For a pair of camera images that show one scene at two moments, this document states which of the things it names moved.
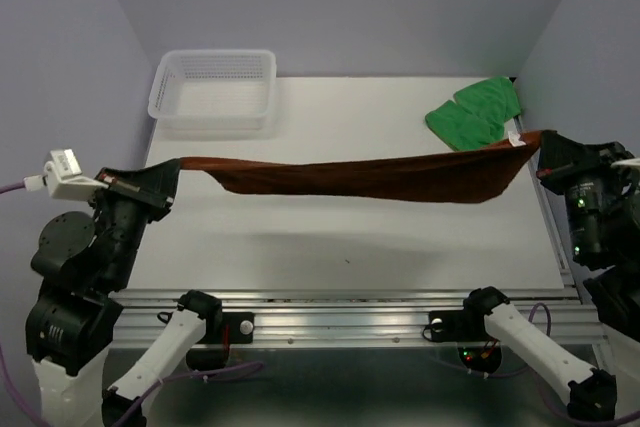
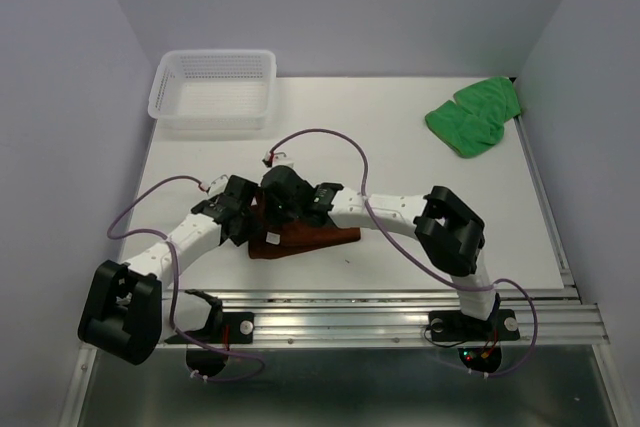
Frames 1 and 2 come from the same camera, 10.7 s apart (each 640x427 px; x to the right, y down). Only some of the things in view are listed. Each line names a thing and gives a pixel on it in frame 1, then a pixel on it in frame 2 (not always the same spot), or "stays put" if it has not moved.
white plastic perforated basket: (218, 90) stays put
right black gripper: (561, 156) -> (271, 216)
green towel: (476, 117) stays put
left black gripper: (158, 181) -> (253, 228)
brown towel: (444, 177) -> (277, 236)
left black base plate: (235, 328) stays put
